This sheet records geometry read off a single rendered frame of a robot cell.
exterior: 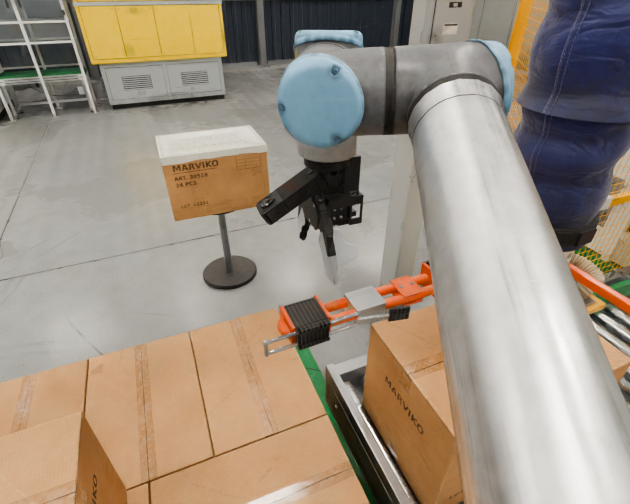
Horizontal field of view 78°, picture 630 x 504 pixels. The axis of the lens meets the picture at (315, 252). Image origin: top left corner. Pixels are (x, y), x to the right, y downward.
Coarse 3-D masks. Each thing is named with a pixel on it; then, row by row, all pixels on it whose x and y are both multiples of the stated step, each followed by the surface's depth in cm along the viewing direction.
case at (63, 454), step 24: (24, 432) 90; (48, 432) 90; (72, 432) 90; (0, 456) 86; (24, 456) 86; (48, 456) 86; (72, 456) 86; (96, 456) 97; (0, 480) 82; (24, 480) 82; (48, 480) 82; (72, 480) 82; (96, 480) 93; (120, 480) 113
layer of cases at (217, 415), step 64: (256, 320) 176; (0, 384) 148; (64, 384) 148; (128, 384) 148; (192, 384) 148; (256, 384) 148; (128, 448) 128; (192, 448) 128; (256, 448) 128; (320, 448) 128
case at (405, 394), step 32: (384, 320) 120; (416, 320) 120; (384, 352) 113; (416, 352) 109; (608, 352) 109; (384, 384) 118; (416, 384) 100; (384, 416) 124; (416, 416) 104; (448, 416) 93; (416, 448) 108; (448, 448) 92; (416, 480) 112; (448, 480) 99
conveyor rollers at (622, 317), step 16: (608, 304) 184; (592, 320) 176; (608, 320) 176; (624, 320) 178; (608, 336) 168; (624, 336) 170; (624, 352) 163; (624, 384) 148; (368, 416) 137; (384, 448) 127; (400, 480) 119
